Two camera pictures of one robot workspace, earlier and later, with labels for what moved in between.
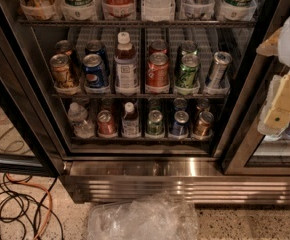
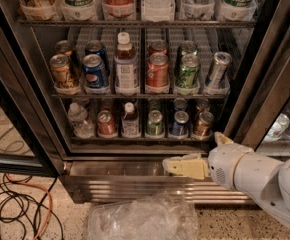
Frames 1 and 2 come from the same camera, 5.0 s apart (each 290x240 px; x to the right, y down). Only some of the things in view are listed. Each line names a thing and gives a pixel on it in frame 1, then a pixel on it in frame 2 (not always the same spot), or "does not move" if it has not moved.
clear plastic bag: (159, 216) does not move
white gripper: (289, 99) → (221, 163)
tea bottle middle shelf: (126, 65) does not move
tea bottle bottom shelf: (130, 122) does not move
